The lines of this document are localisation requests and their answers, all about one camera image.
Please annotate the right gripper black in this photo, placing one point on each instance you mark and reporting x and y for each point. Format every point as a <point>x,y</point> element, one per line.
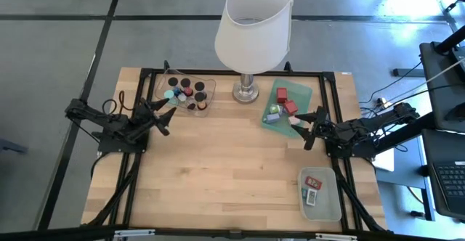
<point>325,128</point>

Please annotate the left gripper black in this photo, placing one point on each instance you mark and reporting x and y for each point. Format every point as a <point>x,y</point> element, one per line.
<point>145,121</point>

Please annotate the pink block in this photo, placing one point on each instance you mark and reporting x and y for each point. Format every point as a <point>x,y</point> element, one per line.
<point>294,120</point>

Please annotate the mint green hourglass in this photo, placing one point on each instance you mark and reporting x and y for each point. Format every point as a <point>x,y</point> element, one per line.
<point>169,94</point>

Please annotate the white sand hourglass black caps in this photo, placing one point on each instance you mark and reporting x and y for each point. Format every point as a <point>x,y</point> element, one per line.
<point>182,97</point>

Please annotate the red block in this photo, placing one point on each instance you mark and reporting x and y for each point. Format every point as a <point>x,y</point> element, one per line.
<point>281,94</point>
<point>291,107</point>

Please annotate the blue sand hourglass black caps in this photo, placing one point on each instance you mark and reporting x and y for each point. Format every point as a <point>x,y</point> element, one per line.
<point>173,82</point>
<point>199,86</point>

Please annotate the teal translucent plastic bin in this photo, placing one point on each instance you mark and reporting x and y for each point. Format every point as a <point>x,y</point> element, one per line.
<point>301,92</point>

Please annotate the purple block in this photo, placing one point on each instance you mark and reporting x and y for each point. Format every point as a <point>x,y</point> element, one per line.
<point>273,118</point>

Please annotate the red sand hourglass black caps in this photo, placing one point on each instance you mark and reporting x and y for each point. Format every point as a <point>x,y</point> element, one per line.
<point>185,82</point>

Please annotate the orange sand hourglass black caps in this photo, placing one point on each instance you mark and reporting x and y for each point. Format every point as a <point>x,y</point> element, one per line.
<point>200,97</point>

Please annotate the red digital timer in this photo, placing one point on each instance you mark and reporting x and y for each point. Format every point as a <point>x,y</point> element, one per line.
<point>313,183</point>

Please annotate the teal digital timer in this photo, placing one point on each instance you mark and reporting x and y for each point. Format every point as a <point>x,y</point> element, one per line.
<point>303,193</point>

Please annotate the white digital timer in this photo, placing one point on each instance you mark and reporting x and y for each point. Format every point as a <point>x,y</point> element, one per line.
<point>311,196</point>

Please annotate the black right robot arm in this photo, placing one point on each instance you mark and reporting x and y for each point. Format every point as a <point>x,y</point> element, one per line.
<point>374,125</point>

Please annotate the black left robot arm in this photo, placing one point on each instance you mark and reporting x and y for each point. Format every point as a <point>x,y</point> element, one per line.
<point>109,125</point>

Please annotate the clear plastic bin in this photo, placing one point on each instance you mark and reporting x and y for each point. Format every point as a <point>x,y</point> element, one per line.
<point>209,88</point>

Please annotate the gray plastic tray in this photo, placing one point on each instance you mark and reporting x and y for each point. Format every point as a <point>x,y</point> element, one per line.
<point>327,208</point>

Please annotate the white paper sheet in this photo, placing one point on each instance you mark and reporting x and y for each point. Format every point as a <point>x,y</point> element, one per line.
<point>385,164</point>

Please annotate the white shade silver table lamp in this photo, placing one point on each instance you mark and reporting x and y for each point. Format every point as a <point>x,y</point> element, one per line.
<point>254,41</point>

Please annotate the black computer mouse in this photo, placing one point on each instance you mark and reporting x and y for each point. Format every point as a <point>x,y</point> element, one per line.
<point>457,112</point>

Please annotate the black laptop keyboard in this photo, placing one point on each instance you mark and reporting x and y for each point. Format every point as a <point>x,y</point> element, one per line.
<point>450,183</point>

